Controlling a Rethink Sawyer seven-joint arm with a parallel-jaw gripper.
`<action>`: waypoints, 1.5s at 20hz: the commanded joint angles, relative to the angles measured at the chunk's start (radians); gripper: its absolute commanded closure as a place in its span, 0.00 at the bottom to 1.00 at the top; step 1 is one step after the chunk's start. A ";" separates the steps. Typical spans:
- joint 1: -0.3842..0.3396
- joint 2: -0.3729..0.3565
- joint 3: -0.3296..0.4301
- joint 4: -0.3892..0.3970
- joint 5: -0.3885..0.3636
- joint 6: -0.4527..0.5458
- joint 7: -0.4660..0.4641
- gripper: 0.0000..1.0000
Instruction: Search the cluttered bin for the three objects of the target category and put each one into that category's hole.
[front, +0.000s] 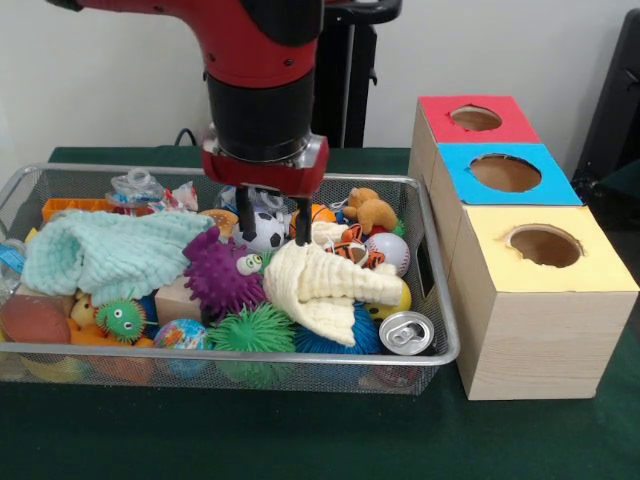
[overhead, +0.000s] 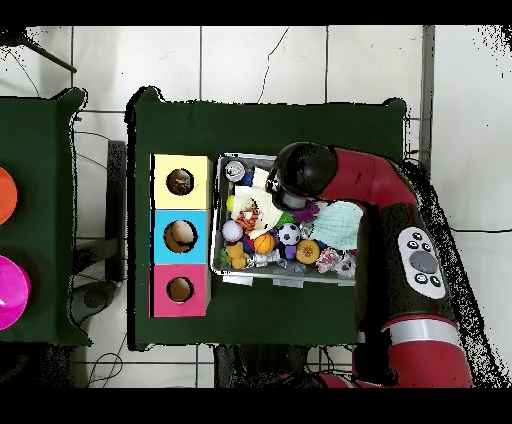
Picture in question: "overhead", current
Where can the white ball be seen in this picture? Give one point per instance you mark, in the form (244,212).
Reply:
(233,231)

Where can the pink disc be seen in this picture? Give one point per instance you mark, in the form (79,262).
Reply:
(11,292)

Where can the orange bear plush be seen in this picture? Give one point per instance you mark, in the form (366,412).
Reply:
(237,256)

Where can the mint green cloth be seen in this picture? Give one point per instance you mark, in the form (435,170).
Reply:
(340,226)

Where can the silver drink can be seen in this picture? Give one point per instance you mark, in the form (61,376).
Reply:
(234,170)

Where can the orange disc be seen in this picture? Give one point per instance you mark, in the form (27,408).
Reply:
(5,196)

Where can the small orange basketball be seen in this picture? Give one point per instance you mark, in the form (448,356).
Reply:
(265,242)

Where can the dark green side table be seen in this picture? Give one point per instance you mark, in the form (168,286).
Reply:
(44,160)

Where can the dark green table cloth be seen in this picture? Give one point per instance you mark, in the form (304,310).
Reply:
(208,128)

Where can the clear mesh bin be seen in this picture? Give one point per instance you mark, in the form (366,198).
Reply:
(240,276)

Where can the black tripod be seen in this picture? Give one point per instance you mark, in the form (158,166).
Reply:
(12,36)

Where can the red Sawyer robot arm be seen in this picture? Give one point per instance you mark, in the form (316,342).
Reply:
(368,180)

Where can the small soccer ball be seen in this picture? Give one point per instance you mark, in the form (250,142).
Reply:
(289,234)

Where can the pale yellow cloth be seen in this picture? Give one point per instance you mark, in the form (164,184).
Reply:
(264,200)

